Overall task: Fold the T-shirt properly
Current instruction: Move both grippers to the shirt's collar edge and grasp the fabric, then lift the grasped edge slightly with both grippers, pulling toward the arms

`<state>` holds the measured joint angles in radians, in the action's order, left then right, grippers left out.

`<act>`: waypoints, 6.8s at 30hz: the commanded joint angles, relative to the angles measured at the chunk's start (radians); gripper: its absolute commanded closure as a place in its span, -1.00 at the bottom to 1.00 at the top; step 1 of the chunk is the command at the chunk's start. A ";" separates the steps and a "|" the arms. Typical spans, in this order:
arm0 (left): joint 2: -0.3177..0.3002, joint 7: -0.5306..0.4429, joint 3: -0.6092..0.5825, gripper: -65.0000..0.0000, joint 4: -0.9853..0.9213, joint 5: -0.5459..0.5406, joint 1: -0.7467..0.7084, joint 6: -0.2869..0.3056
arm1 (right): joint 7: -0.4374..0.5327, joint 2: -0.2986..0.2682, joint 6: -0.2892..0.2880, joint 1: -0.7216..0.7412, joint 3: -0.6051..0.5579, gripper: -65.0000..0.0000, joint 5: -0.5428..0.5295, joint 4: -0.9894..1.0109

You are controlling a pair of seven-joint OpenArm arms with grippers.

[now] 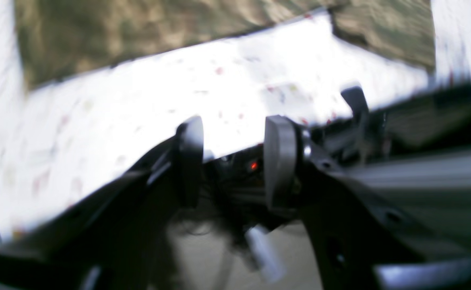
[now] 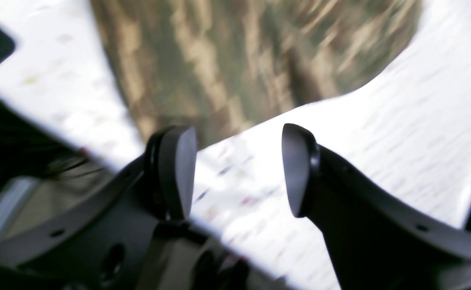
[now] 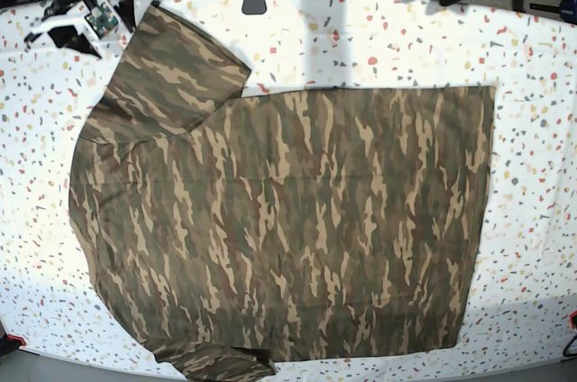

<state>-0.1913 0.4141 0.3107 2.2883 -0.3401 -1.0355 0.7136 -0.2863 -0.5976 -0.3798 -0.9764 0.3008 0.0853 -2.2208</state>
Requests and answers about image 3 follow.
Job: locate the camouflage T-shirt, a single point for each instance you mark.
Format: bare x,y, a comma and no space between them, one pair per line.
227,233

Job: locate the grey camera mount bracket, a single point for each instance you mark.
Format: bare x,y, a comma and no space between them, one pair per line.
254,7

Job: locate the terrazzo pattern table cloth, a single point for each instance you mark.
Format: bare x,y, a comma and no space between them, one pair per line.
524,284

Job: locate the red table clamp right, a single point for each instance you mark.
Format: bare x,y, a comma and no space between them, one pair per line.
573,320

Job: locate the red table clamp left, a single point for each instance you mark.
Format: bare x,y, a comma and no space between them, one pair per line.
10,342

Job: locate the red table clamp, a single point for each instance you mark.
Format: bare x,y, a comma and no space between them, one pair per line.
573,320
10,342

